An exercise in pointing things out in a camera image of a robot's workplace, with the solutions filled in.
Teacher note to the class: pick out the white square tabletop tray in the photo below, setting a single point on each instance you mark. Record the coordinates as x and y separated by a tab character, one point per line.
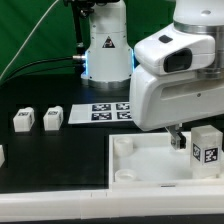
149	160

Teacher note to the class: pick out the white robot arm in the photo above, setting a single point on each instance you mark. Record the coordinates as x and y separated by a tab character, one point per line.
194	41

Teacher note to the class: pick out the white front fence rail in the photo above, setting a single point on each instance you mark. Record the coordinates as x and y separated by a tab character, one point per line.
116	203

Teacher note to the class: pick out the white block left edge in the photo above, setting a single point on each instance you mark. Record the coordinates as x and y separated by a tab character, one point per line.
2	157

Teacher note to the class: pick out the white sheet with markers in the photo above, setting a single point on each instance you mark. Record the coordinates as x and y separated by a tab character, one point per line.
99	113

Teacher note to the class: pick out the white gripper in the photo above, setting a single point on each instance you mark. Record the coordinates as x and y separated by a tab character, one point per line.
157	102

